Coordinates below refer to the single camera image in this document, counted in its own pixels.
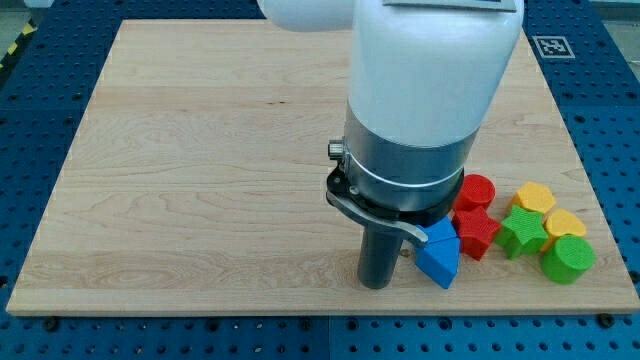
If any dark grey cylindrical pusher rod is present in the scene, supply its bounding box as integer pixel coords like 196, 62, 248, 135
357, 227, 403, 289

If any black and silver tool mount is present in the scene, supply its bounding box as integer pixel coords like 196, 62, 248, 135
326, 139, 464, 248

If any blue triangle block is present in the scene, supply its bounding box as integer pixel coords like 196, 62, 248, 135
415, 237, 460, 289

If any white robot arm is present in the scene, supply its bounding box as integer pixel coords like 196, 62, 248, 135
258, 0, 525, 289

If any red star block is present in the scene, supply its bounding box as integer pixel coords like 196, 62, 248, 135
452, 207, 502, 261

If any green star block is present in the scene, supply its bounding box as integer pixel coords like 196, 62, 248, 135
494, 205, 548, 259

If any blue cube block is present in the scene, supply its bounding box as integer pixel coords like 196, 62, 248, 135
418, 216, 458, 244

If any red cylinder block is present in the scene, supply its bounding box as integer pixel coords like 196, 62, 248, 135
453, 174, 496, 211

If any light wooden board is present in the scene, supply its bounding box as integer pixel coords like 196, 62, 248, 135
7, 20, 639, 317

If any yellow hexagon block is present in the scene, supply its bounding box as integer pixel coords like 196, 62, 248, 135
507, 182, 557, 215

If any yellow heart block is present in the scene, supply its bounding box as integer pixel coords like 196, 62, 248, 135
540, 209, 587, 253

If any green cylinder block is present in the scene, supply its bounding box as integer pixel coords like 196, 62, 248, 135
541, 235, 596, 285

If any white fiducial marker tag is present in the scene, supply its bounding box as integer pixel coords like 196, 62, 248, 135
532, 35, 575, 59

